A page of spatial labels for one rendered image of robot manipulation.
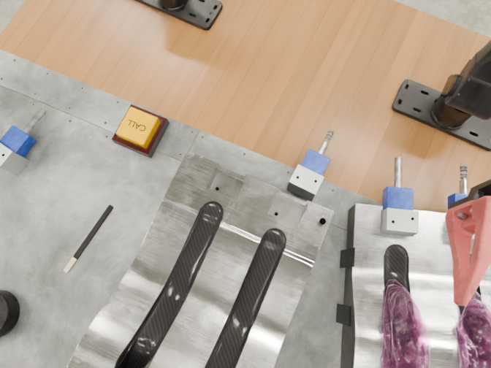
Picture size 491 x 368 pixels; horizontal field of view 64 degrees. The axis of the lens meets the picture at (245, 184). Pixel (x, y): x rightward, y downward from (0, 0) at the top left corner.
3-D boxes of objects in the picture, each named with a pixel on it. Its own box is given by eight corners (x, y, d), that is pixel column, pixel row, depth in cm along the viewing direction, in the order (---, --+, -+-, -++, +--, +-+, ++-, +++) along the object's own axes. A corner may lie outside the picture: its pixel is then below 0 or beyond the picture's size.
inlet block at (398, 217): (378, 161, 70) (388, 151, 65) (408, 164, 70) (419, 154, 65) (376, 234, 67) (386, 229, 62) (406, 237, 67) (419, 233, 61)
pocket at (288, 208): (277, 193, 67) (278, 188, 63) (306, 205, 66) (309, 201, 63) (267, 217, 66) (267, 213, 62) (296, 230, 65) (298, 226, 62)
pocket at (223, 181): (220, 169, 68) (218, 163, 65) (248, 180, 68) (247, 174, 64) (208, 193, 67) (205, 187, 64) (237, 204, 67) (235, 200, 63)
